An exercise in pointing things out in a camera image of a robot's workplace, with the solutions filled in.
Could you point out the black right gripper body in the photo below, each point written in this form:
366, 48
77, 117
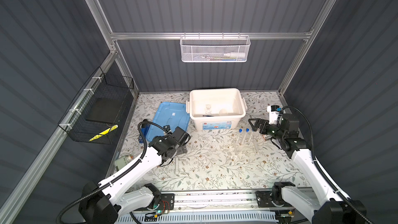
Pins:
273, 129

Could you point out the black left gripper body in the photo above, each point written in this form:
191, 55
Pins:
181, 150

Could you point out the white plastic storage bin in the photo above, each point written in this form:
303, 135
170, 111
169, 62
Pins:
229, 99

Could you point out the small white dish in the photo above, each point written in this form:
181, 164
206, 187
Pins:
223, 112

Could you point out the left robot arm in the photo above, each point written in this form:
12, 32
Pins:
99, 204

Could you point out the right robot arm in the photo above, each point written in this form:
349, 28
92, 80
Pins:
333, 205

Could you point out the highlighter pen pack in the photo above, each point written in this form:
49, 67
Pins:
267, 137

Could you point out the blue plastic bin lid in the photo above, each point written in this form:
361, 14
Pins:
173, 115

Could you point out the clear test tube rack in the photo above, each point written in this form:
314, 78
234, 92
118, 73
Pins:
247, 149

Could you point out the green tape dispenser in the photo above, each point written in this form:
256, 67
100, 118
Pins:
121, 162

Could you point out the white bottle in basket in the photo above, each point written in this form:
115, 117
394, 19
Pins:
235, 55

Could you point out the black wire side basket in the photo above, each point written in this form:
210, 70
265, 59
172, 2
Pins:
100, 112

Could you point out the white wire wall basket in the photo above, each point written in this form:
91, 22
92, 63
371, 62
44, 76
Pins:
210, 49

